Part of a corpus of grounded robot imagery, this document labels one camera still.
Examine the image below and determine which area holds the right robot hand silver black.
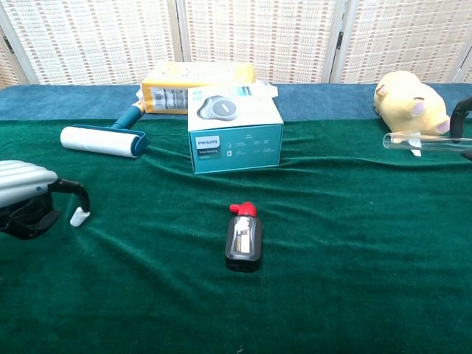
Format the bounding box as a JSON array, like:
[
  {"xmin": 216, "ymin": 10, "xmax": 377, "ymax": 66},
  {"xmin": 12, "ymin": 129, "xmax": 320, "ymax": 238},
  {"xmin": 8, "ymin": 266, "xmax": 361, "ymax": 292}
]
[{"xmin": 450, "ymin": 96, "xmax": 472, "ymax": 162}]

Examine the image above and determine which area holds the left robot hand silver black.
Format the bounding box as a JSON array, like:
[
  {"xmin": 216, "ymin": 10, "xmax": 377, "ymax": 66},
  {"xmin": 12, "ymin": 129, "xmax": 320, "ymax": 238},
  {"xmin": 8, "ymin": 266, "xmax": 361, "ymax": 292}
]
[{"xmin": 0, "ymin": 159, "xmax": 91, "ymax": 240}]

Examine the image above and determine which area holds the transparent glass test tube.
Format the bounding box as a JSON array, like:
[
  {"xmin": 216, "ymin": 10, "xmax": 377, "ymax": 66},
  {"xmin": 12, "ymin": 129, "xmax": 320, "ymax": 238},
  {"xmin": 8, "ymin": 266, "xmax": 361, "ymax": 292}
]
[{"xmin": 382, "ymin": 132, "xmax": 472, "ymax": 154}]

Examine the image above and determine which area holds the small white stopper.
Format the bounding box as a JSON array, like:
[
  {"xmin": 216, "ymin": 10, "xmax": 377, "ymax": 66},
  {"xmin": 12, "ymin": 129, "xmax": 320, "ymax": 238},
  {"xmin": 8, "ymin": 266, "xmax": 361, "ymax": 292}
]
[{"xmin": 69, "ymin": 206, "xmax": 91, "ymax": 228}]

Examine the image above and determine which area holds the yellow plush toy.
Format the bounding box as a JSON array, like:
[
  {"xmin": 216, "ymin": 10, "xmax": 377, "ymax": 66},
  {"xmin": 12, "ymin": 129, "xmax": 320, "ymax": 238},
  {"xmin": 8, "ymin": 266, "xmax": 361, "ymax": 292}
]
[{"xmin": 373, "ymin": 70, "xmax": 453, "ymax": 158}]

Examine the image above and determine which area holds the blue table cover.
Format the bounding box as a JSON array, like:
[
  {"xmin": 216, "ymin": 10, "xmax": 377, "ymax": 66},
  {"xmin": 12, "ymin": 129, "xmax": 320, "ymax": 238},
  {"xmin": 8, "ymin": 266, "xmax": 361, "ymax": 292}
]
[{"xmin": 0, "ymin": 83, "xmax": 472, "ymax": 122}]

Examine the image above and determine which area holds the green velvet cloth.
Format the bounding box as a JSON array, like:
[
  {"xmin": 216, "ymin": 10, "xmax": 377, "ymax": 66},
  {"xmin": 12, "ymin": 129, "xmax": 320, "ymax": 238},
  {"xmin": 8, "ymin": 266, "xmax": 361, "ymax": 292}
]
[{"xmin": 0, "ymin": 117, "xmax": 472, "ymax": 354}]

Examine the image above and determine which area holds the woven folding screen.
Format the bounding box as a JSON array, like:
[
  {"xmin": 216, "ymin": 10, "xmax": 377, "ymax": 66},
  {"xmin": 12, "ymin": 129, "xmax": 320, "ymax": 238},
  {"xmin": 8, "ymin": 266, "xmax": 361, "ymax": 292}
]
[{"xmin": 0, "ymin": 0, "xmax": 472, "ymax": 88}]

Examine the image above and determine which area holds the yellow cat tissue pack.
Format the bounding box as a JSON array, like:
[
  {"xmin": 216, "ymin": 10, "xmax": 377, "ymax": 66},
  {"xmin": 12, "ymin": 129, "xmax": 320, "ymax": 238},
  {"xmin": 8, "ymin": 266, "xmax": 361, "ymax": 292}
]
[{"xmin": 140, "ymin": 60, "xmax": 257, "ymax": 116}]

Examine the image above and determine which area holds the teal white Philips box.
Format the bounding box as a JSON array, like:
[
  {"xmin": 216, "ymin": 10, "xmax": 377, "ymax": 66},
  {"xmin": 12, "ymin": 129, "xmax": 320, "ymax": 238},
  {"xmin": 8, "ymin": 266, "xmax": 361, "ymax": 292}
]
[{"xmin": 187, "ymin": 83, "xmax": 285, "ymax": 175}]

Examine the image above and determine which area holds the black ink bottle red cap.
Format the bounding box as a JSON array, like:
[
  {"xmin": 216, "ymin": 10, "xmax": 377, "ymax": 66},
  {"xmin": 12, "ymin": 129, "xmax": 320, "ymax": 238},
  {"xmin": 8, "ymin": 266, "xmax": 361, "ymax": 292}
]
[{"xmin": 224, "ymin": 201, "xmax": 263, "ymax": 273}]

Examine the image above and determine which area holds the teal handled lint roller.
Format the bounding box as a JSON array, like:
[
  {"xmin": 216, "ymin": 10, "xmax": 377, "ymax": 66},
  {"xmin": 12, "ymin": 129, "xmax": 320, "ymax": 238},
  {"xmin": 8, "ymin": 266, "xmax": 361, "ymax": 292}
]
[{"xmin": 60, "ymin": 99, "xmax": 148, "ymax": 159}]

